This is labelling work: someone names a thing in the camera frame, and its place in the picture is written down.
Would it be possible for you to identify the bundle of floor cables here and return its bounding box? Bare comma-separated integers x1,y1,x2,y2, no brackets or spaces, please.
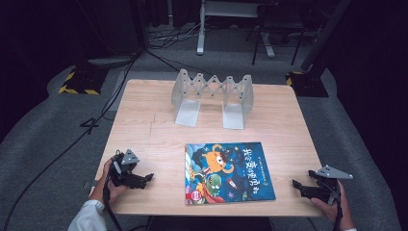
145,22,206,51

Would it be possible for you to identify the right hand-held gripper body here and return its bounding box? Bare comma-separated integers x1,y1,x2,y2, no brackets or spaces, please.
304,165,354,206

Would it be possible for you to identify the black yellow striped stand base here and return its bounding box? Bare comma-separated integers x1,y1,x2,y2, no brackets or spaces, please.
58,65,110,96
285,70,330,98

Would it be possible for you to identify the hand-held gripper cable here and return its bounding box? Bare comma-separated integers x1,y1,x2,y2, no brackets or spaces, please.
331,179,344,231
102,160,124,231

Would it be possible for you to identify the white desk frame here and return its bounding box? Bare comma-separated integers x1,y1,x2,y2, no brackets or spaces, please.
195,0,277,60

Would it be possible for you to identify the right hand-held gripper cable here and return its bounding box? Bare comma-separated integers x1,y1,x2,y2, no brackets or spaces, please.
331,179,344,231

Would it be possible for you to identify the person's left hand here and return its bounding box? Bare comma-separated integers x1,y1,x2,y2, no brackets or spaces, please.
94,158,130,204

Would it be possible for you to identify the blue cartoon picture book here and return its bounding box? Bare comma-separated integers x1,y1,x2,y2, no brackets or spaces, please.
184,141,277,206

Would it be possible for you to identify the slanted grey metal pole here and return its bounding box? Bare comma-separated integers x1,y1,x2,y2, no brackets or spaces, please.
300,0,354,72

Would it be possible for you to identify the long black floor cable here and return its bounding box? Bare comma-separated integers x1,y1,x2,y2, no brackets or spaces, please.
0,51,142,231

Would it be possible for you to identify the black chair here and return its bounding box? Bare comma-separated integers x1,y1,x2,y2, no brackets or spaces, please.
244,2,306,66

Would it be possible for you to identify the translucent expandable book stand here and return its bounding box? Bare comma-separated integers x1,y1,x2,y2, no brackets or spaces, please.
170,67,255,131

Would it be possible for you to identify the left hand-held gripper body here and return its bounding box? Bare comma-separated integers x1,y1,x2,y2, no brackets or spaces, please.
110,148,146,191

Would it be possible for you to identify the left hand-held gripper cable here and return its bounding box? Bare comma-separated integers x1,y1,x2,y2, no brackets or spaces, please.
102,160,124,231

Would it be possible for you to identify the person's right hand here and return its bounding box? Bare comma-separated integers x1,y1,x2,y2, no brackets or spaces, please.
310,180,356,231

